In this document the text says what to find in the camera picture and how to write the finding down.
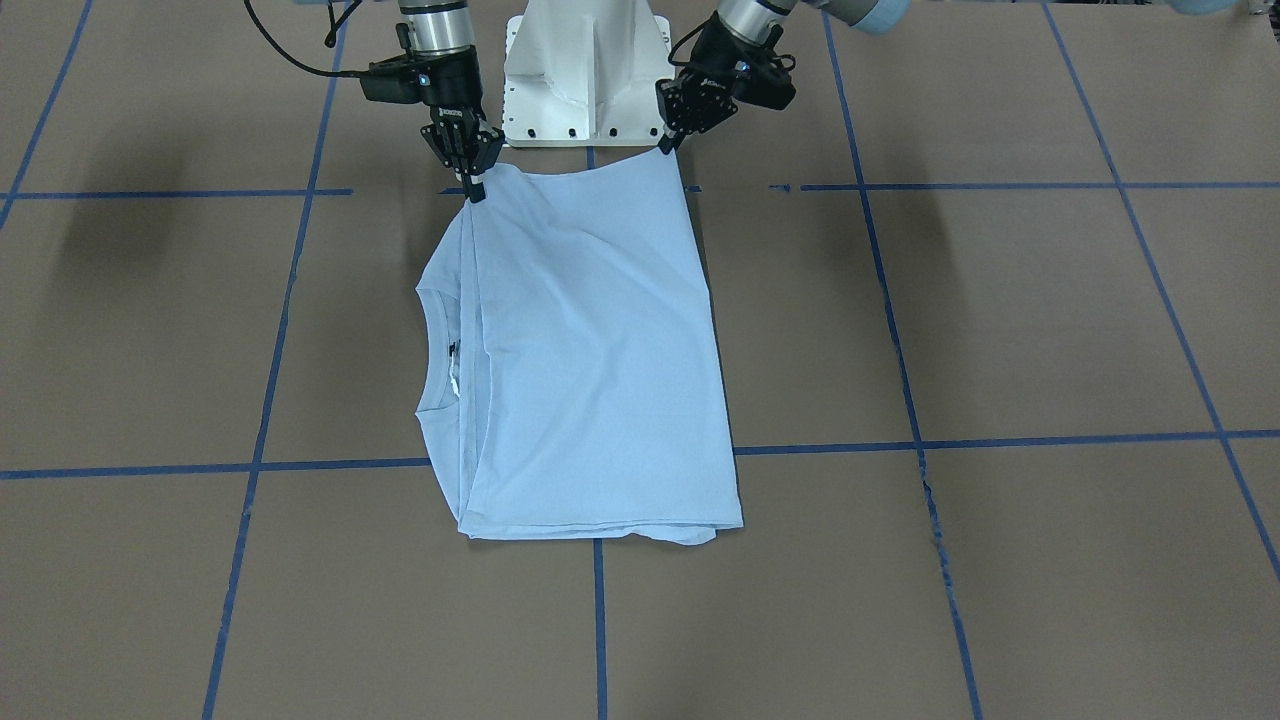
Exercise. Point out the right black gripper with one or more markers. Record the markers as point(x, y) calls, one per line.
point(452, 93)

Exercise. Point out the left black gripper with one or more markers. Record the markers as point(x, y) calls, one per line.
point(717, 62)

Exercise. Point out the light blue t-shirt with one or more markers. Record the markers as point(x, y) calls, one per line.
point(574, 387)

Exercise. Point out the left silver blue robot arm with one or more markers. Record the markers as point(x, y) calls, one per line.
point(780, 11)

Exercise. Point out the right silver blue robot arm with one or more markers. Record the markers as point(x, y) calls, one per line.
point(442, 50)

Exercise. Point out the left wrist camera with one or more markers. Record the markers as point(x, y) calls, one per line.
point(764, 80)

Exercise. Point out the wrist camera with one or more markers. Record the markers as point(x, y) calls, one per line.
point(395, 81)
point(764, 80)

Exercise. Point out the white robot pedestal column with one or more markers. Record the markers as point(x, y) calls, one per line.
point(584, 73)

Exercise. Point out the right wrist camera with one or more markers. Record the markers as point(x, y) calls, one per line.
point(395, 81)

